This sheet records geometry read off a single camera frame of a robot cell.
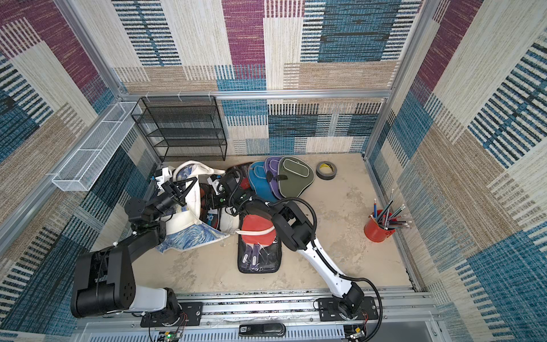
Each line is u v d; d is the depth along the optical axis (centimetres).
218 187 89
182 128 110
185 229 79
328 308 74
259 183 100
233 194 80
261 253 84
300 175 107
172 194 69
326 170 116
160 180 74
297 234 65
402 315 73
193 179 75
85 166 72
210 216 94
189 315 73
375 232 91
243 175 112
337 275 64
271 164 108
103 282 43
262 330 66
